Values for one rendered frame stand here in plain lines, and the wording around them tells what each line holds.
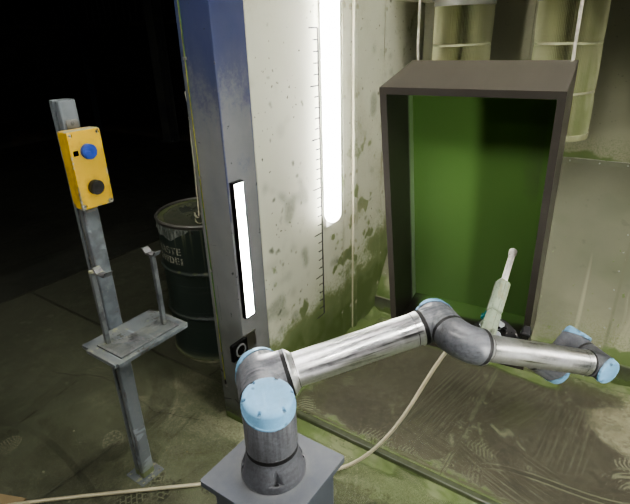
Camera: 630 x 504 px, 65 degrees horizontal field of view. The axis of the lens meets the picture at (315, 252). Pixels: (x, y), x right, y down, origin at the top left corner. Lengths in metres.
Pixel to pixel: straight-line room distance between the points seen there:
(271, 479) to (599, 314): 2.17
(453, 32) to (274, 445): 2.37
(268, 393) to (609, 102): 2.54
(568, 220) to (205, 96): 2.18
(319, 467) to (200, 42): 1.50
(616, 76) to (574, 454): 1.97
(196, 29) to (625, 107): 2.31
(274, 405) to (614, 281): 2.24
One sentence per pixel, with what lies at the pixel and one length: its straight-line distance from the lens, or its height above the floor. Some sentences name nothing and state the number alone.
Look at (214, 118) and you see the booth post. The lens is 2.00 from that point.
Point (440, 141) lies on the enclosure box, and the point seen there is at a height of 1.38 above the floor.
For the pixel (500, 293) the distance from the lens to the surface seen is 1.95.
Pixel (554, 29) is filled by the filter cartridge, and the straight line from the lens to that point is 2.92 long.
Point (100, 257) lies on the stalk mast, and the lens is 1.97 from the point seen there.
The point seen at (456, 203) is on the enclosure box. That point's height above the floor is 1.09.
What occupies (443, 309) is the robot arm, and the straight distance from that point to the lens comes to 1.64.
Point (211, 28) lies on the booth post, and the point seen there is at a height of 1.84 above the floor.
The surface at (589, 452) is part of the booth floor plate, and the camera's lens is 2.71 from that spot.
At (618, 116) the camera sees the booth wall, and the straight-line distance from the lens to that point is 3.29.
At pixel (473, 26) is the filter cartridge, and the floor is 1.83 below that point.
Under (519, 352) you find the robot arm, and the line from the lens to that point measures 1.68.
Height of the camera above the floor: 1.80
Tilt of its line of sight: 24 degrees down
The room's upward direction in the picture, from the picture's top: 2 degrees counter-clockwise
